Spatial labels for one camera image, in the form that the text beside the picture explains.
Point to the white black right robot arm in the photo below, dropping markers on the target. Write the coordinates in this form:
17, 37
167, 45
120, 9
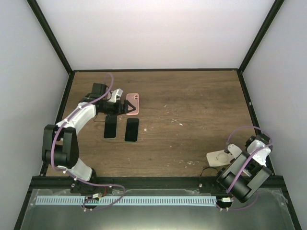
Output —
247, 170

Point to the grey metal plate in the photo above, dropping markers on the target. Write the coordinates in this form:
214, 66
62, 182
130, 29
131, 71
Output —
266, 210

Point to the black screen smartphone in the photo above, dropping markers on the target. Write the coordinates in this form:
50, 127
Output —
132, 128
110, 130

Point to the beige phone case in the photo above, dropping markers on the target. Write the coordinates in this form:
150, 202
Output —
219, 158

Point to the black aluminium frame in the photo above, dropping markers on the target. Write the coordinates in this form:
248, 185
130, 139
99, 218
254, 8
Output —
42, 181

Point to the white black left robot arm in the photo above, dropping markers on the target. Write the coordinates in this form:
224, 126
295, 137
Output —
60, 144

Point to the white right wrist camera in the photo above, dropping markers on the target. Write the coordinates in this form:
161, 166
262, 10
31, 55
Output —
232, 151

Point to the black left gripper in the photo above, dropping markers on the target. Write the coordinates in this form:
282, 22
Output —
119, 111

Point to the light blue slotted cable duct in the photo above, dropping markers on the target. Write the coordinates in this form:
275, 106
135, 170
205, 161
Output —
206, 201

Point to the pink phone case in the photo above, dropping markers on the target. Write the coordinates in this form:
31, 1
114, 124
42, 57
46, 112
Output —
134, 99

